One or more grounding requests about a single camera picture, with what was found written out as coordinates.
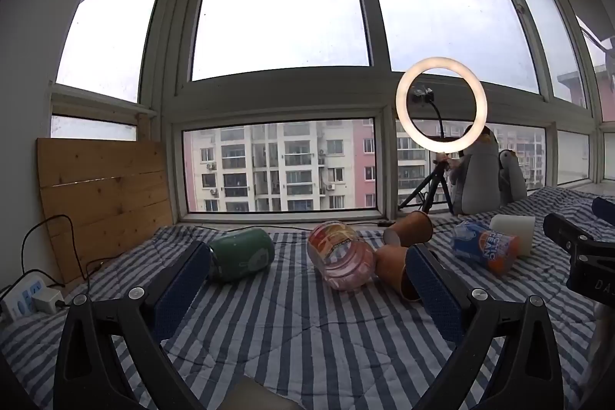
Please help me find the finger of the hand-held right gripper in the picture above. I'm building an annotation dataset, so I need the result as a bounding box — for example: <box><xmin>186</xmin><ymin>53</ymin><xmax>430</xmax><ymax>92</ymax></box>
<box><xmin>591</xmin><ymin>197</ymin><xmax>615</xmax><ymax>224</ymax></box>
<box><xmin>543</xmin><ymin>212</ymin><xmax>602</xmax><ymax>258</ymax></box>

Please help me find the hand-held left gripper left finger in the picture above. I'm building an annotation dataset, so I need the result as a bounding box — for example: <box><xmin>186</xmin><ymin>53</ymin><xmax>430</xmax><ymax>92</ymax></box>
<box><xmin>53</xmin><ymin>239</ymin><xmax>213</xmax><ymax>410</ymax></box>

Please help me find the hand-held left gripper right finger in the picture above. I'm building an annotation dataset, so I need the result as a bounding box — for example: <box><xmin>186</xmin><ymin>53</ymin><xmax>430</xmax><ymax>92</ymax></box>
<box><xmin>406</xmin><ymin>243</ymin><xmax>564</xmax><ymax>410</ymax></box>

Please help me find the brown paper cup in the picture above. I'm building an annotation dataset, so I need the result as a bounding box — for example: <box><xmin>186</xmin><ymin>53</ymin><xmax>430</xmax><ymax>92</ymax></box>
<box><xmin>374</xmin><ymin>245</ymin><xmax>424</xmax><ymax>302</ymax></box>
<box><xmin>383</xmin><ymin>211</ymin><xmax>434</xmax><ymax>248</ymax></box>

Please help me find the white cup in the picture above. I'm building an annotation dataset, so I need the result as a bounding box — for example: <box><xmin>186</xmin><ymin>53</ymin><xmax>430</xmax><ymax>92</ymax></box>
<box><xmin>489</xmin><ymin>214</ymin><xmax>536</xmax><ymax>258</ymax></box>

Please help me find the blue orange drink can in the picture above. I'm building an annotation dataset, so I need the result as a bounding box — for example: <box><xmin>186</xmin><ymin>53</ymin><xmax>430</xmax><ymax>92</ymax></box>
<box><xmin>451</xmin><ymin>219</ymin><xmax>522</xmax><ymax>277</ymax></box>

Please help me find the green can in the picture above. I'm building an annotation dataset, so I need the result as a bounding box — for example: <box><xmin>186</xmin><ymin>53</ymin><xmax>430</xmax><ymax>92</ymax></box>
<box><xmin>207</xmin><ymin>228</ymin><xmax>276</xmax><ymax>284</ymax></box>

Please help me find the small grey penguin plush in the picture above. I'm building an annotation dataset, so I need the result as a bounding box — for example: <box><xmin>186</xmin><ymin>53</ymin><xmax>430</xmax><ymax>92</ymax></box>
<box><xmin>497</xmin><ymin>149</ymin><xmax>528</xmax><ymax>204</ymax></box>

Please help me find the clear pink plastic jar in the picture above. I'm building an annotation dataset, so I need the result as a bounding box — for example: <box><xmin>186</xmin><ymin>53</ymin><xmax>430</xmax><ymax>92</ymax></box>
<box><xmin>307</xmin><ymin>221</ymin><xmax>377</xmax><ymax>292</ymax></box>

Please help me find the black tripod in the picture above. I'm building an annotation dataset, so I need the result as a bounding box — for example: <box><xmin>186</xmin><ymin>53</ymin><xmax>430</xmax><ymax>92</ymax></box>
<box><xmin>397</xmin><ymin>149</ymin><xmax>455</xmax><ymax>216</ymax></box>

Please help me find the large grey penguin plush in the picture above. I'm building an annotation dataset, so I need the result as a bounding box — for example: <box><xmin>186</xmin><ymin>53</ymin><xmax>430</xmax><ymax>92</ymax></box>
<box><xmin>448</xmin><ymin>124</ymin><xmax>503</xmax><ymax>217</ymax></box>

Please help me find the wooden board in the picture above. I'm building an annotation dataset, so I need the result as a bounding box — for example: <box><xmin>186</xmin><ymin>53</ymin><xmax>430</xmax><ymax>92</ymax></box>
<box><xmin>37</xmin><ymin>137</ymin><xmax>175</xmax><ymax>286</ymax></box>

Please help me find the blue white striped blanket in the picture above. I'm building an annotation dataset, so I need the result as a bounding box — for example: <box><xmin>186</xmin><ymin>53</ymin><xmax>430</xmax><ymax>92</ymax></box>
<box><xmin>0</xmin><ymin>186</ymin><xmax>615</xmax><ymax>410</ymax></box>

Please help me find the white plug adapter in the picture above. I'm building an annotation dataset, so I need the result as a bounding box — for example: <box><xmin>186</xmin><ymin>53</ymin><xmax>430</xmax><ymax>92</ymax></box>
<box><xmin>31</xmin><ymin>287</ymin><xmax>66</xmax><ymax>315</ymax></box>

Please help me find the apartment building outside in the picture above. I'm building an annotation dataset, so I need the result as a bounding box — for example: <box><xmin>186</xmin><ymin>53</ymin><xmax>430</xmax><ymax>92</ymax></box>
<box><xmin>185</xmin><ymin>118</ymin><xmax>549</xmax><ymax>214</ymax></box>

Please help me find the white power strip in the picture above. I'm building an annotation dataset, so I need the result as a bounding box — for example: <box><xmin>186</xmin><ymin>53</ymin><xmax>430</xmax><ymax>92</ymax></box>
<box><xmin>0</xmin><ymin>277</ymin><xmax>45</xmax><ymax>322</ymax></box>

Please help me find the black cable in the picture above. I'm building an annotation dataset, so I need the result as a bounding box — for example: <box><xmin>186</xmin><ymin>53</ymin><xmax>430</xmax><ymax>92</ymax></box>
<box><xmin>0</xmin><ymin>214</ymin><xmax>112</xmax><ymax>310</ymax></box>

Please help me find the ring light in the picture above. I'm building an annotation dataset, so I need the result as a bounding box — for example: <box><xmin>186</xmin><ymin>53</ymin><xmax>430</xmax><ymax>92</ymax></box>
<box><xmin>395</xmin><ymin>56</ymin><xmax>488</xmax><ymax>152</ymax></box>

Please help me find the white window frame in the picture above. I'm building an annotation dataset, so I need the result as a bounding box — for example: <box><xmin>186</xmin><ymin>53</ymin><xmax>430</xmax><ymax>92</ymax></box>
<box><xmin>48</xmin><ymin>0</ymin><xmax>615</xmax><ymax>229</ymax></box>

